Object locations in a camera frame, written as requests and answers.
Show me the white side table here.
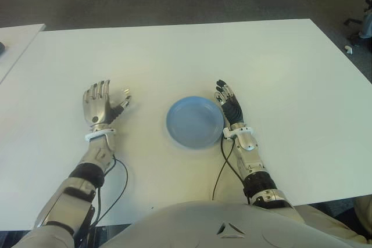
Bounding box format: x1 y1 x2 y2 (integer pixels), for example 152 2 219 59
0 23 47 85

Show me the white charger block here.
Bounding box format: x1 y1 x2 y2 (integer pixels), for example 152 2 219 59
109 86 131 106

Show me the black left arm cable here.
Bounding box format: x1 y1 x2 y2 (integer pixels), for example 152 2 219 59
87 157 128 231

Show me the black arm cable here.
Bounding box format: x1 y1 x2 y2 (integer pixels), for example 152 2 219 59
87 157 128 231
211 134 251 202

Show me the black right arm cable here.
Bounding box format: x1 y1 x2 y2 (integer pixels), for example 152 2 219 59
211 134 251 202

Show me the beige rounded object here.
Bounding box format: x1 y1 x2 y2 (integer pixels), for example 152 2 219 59
353 197 372 240

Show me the seated person in jeans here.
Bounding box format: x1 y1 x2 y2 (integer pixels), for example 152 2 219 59
359 0 372 39

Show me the robot torso grey shell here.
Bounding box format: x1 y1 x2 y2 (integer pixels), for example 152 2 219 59
101 200 364 248

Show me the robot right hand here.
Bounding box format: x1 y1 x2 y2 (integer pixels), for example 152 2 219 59
214 78 244 126

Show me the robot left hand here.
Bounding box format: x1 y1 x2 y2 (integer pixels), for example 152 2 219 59
82 79 132 128

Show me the blue plate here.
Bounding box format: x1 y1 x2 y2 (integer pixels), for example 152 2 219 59
166 96 225 148

